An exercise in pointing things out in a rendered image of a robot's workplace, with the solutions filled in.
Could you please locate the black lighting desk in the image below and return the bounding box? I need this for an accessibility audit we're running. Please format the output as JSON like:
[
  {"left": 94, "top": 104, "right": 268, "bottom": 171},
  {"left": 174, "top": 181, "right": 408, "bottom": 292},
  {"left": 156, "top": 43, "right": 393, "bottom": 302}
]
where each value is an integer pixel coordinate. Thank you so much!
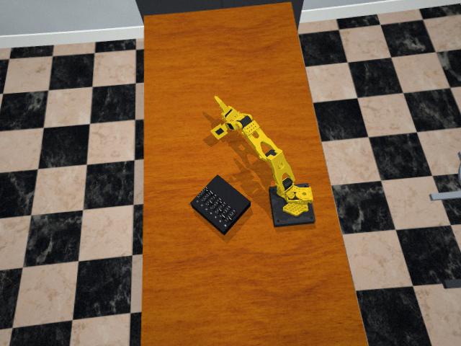
[{"left": 190, "top": 174, "right": 251, "bottom": 235}]

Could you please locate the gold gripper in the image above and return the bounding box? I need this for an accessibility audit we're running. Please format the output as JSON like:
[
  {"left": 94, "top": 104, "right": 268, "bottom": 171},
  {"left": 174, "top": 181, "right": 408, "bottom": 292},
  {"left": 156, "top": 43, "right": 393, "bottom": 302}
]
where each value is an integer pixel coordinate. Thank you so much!
[{"left": 211, "top": 96, "right": 240, "bottom": 139}]

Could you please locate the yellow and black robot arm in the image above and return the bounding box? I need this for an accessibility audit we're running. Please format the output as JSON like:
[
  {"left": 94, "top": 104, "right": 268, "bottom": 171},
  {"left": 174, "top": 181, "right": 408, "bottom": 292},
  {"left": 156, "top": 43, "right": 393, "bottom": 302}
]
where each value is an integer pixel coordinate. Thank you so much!
[{"left": 226, "top": 113, "right": 312, "bottom": 216}]

